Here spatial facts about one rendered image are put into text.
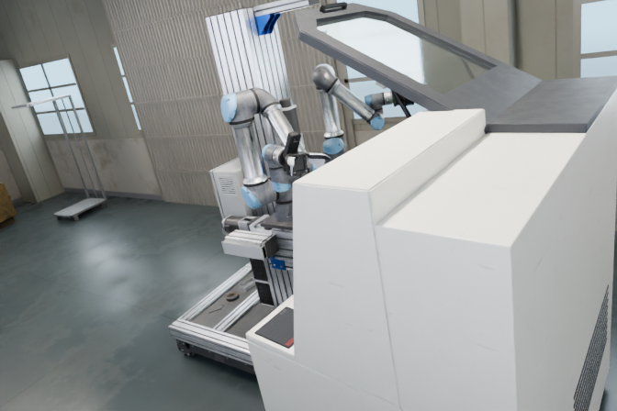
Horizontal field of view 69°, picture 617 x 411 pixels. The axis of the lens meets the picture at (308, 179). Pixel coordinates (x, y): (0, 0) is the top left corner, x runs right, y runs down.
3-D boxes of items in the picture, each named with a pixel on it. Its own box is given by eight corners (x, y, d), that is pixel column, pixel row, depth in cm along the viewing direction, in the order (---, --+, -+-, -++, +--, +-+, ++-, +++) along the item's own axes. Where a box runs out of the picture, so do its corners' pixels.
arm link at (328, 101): (326, 161, 264) (309, 67, 247) (328, 153, 278) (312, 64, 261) (346, 158, 262) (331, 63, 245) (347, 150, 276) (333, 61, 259)
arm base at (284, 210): (269, 220, 222) (265, 202, 218) (286, 207, 233) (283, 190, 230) (294, 223, 213) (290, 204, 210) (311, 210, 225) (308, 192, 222)
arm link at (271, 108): (267, 94, 213) (317, 178, 197) (246, 99, 209) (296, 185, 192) (272, 77, 204) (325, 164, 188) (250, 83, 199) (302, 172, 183)
